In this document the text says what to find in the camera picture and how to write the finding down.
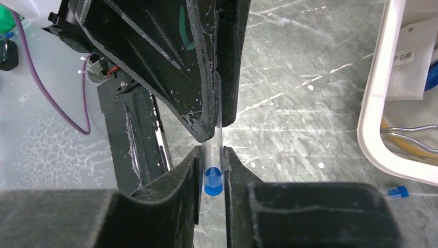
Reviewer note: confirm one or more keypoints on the blue cap test tube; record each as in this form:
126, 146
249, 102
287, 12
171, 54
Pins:
213, 152
401, 192

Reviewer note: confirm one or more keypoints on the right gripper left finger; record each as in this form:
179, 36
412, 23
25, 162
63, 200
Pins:
160, 214

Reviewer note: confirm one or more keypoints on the metal crucible tongs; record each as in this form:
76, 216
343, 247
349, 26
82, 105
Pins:
396, 132

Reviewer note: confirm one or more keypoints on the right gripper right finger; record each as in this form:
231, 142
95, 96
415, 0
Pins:
304, 214

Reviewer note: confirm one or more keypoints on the blue capped burette clamp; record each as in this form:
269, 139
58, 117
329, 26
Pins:
431, 80

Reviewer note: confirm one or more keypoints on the white plastic packet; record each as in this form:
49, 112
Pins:
411, 61

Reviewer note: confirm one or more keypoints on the beige plastic bin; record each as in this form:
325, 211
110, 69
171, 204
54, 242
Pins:
376, 147

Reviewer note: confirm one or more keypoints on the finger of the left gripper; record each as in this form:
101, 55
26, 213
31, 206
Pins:
231, 30
167, 46

